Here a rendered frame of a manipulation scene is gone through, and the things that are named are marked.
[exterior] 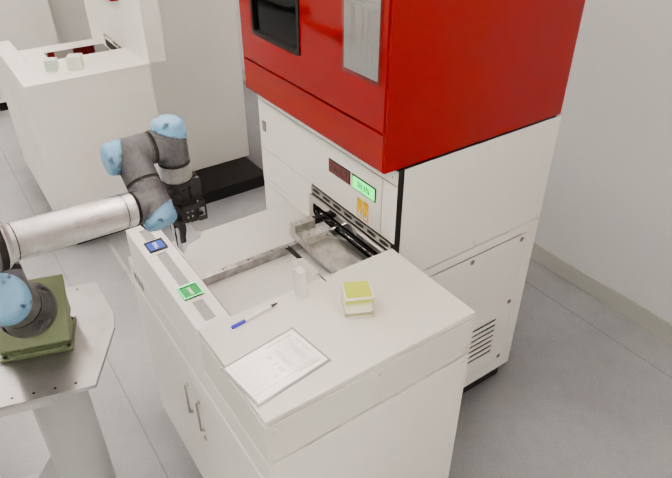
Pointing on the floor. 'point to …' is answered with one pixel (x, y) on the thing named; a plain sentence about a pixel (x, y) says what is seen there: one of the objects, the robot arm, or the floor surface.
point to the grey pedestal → (73, 439)
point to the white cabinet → (400, 449)
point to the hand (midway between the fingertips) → (180, 248)
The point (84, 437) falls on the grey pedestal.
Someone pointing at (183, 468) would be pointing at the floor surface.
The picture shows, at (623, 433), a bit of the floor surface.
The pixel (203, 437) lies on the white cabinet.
